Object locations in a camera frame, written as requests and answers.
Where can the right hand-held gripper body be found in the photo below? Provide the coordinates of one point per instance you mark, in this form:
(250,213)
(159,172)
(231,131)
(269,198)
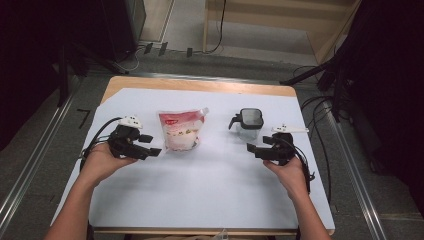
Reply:
(281,148)

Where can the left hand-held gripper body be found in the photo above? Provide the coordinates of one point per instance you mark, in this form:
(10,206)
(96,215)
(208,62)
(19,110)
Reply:
(125,143)

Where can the red and white pouch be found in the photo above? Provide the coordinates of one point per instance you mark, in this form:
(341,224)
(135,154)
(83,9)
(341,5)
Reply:
(181,131)

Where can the person's right hand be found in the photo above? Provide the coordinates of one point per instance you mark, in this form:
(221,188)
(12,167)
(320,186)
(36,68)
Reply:
(290,176)

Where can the person's left hand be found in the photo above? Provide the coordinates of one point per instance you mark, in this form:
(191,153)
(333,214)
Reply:
(100,163)

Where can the wooden table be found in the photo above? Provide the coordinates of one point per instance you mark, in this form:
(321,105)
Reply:
(200,85)

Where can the black tripod stand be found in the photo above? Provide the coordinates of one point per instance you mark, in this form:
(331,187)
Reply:
(326,73)

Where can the black stand with legs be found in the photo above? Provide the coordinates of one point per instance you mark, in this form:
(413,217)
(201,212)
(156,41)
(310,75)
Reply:
(66,73)

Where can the black cabinet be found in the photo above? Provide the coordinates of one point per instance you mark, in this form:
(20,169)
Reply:
(123,26)

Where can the metal floor rail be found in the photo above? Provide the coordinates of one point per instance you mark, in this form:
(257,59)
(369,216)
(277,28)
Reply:
(356,173)
(36,150)
(200,77)

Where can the light wooden frame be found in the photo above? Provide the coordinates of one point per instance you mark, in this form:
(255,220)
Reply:
(266,30)

